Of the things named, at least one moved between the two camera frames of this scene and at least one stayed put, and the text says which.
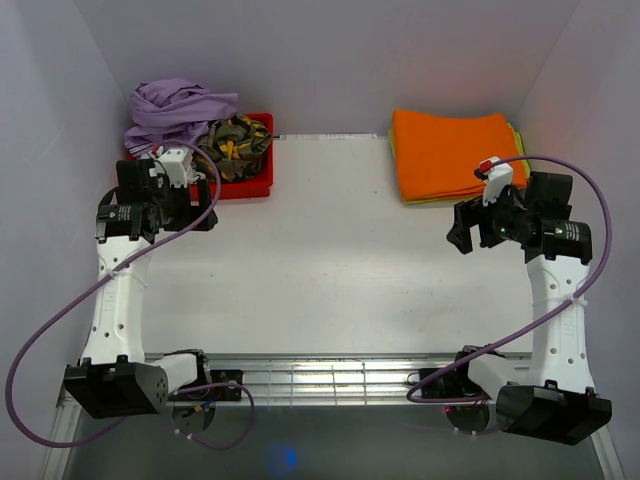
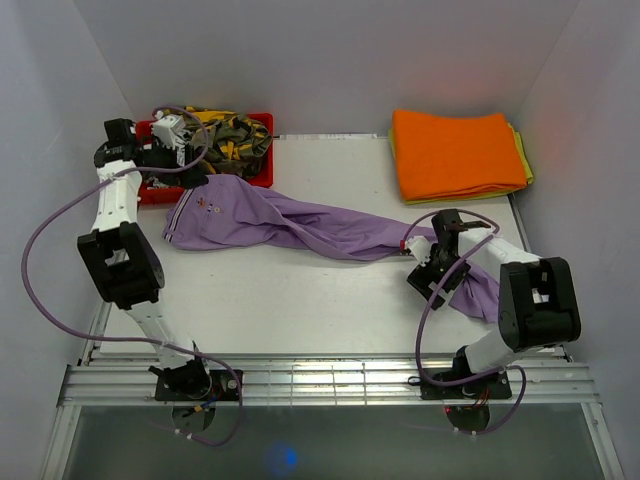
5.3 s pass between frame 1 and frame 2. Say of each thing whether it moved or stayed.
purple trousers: moved
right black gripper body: moved
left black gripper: moved
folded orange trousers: stayed
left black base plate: stayed
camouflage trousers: stayed
